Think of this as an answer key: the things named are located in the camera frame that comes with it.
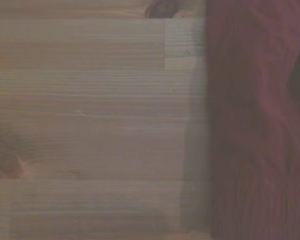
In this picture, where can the dark red fabric shorts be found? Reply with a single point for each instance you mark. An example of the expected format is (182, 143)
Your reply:
(255, 125)

